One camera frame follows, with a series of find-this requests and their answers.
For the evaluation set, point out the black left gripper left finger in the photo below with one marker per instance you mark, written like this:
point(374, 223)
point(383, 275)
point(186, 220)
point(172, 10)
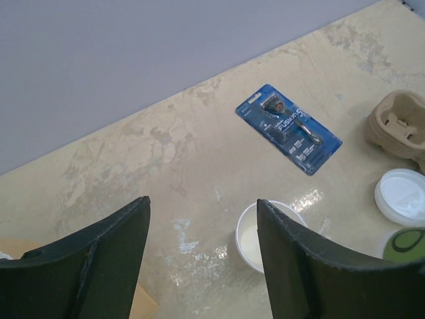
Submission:
point(91, 273)

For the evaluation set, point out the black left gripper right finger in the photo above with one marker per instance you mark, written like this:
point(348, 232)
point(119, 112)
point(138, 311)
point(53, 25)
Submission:
point(309, 276)

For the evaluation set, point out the green paper cup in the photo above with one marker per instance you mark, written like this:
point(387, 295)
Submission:
point(246, 233)

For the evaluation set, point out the blue razor blister pack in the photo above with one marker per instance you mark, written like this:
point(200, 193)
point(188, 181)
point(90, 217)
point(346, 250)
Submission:
point(298, 136)

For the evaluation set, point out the brown paper bag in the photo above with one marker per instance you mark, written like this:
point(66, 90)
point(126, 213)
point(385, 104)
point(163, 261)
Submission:
point(143, 306)

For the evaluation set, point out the stacked green paper cups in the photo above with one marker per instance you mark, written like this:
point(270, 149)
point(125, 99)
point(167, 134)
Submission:
point(405, 246)

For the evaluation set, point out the stack of white lids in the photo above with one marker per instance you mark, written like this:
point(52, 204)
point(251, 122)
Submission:
point(399, 195)

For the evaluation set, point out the brown pulp cup carrier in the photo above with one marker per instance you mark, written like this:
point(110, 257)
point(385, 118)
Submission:
point(396, 125)

